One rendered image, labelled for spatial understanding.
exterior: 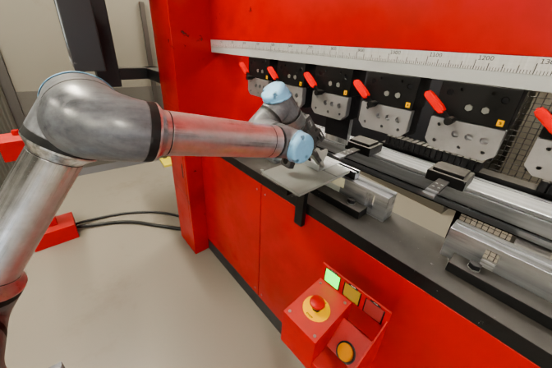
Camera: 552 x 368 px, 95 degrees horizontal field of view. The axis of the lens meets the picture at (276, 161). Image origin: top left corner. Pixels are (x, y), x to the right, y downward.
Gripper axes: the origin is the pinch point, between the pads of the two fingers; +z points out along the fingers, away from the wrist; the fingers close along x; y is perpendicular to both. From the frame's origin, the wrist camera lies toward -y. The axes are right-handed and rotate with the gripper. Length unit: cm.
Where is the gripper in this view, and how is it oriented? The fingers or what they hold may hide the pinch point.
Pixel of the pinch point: (314, 163)
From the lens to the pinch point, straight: 94.0
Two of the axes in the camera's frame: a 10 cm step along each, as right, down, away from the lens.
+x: -6.3, -3.6, 6.9
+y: 6.2, -7.7, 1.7
